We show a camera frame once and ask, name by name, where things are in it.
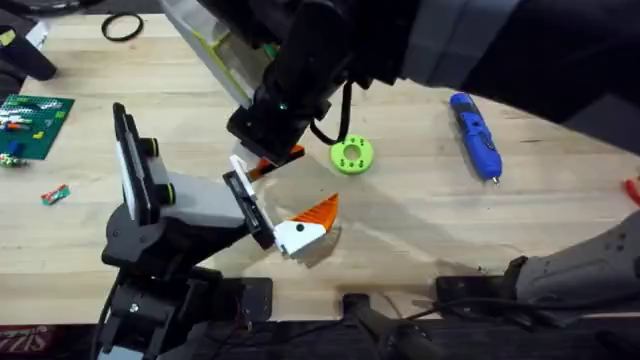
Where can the blue electric screwdriver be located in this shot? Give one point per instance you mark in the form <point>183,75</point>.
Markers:
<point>475,135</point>

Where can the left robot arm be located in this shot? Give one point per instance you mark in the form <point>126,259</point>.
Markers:
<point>150,315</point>

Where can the red printed sticker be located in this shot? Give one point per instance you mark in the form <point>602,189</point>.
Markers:
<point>30,339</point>

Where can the small coloured toy blocks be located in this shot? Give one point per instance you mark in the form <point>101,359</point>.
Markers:
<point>10,161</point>

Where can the small red green toy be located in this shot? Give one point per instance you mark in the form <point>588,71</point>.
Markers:
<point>56,194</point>

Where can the right wrist flat plate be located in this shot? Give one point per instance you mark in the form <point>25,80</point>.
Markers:
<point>220,55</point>

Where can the left wrist flat plate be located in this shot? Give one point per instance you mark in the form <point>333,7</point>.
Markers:
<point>131,165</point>

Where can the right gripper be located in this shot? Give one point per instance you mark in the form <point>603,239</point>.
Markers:
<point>300,65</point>

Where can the green disc with holes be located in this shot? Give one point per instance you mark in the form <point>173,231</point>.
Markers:
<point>340,162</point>

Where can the small white box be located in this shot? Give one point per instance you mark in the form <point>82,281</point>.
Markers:
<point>39,34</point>

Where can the black bulky object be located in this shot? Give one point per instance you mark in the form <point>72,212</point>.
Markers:
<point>25,60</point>

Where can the wrist flat plate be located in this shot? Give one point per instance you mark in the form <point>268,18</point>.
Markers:
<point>131,165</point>
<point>220,55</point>

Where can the green board with blocks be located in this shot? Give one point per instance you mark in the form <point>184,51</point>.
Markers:
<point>50,130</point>

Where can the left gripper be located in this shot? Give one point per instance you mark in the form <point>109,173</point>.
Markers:
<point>205,200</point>

